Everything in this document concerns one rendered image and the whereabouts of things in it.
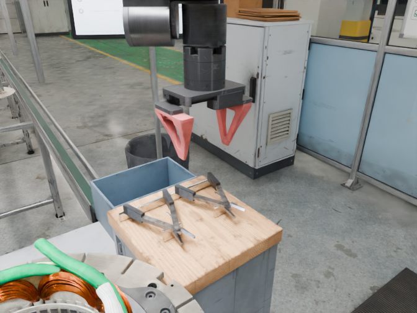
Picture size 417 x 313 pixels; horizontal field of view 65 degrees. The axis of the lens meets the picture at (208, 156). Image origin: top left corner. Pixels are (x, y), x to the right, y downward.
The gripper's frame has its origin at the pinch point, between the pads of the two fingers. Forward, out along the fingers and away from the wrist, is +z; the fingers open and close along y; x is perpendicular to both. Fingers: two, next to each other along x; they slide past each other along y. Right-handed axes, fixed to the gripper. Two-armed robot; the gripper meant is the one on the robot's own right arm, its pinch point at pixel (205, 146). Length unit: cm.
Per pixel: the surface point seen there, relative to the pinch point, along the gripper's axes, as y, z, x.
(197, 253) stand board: 8.0, 10.4, 8.6
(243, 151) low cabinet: -146, 94, -138
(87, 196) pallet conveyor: 2, 40, -63
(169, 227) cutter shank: 9.6, 7.9, 4.4
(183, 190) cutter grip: 3.0, 7.6, -1.7
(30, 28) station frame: -28, 1, -244
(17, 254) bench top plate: 26, 39, -45
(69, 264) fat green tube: 23.5, 1.5, 10.4
